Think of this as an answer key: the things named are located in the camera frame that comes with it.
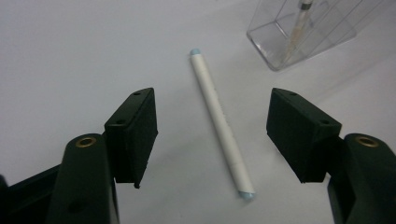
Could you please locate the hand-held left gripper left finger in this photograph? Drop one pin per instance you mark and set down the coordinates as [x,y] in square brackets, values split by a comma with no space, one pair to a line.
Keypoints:
[134,140]

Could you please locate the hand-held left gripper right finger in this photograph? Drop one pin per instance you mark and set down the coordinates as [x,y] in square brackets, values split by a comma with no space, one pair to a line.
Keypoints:
[299,137]

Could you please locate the white pen with blue ends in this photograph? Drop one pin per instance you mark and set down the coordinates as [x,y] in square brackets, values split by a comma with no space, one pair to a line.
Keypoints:
[219,121]

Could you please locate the clear acrylic pen holder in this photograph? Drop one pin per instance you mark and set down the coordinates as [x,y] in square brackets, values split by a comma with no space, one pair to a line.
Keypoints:
[271,37]

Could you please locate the white and clear pen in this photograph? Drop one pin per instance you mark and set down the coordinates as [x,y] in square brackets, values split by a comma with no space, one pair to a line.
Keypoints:
[299,26]

